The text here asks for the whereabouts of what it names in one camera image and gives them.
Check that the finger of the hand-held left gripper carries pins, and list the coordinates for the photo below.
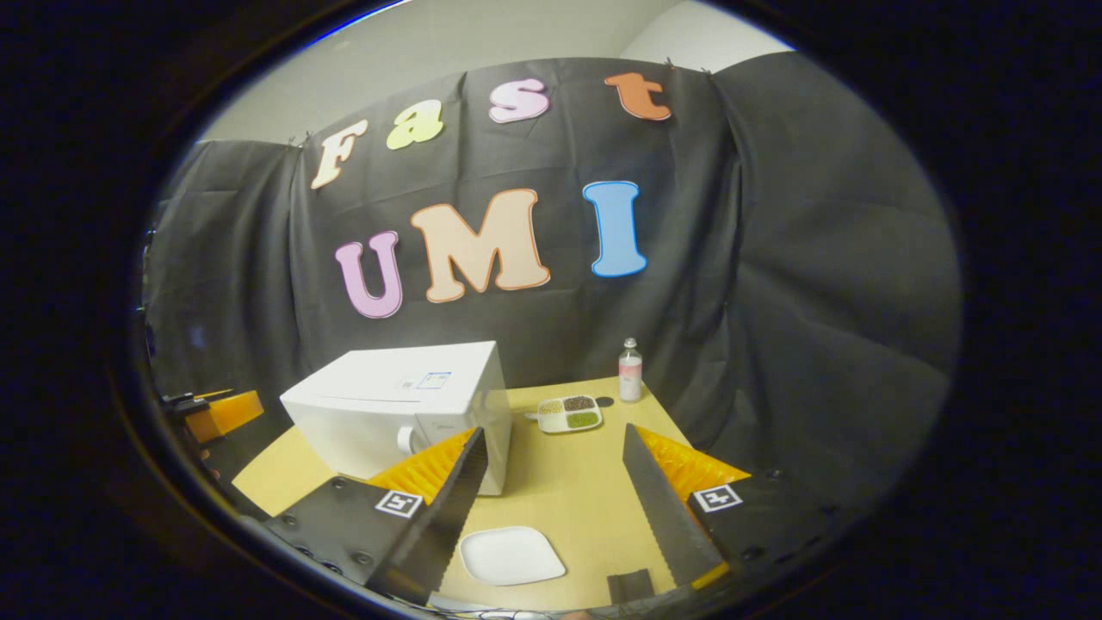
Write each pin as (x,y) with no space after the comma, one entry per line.
(228,413)

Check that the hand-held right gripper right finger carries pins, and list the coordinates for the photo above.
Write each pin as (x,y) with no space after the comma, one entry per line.
(663,517)

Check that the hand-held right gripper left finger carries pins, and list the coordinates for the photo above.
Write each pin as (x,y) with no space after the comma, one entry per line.
(452,517)

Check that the white microwave oven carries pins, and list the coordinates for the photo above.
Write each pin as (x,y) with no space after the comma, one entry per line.
(387,379)

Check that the white plate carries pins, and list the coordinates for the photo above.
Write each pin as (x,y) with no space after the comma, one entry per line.
(512,555)

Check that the white divided dish with beans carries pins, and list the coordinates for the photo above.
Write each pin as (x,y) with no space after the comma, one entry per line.
(551,422)

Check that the clear bottle with pink label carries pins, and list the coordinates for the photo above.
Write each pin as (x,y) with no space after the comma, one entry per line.
(630,379)

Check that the black cloth clip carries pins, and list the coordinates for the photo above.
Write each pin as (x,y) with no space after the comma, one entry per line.
(671,63)
(303,139)

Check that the black backdrop cloth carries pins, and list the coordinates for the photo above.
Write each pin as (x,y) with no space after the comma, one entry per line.
(818,258)

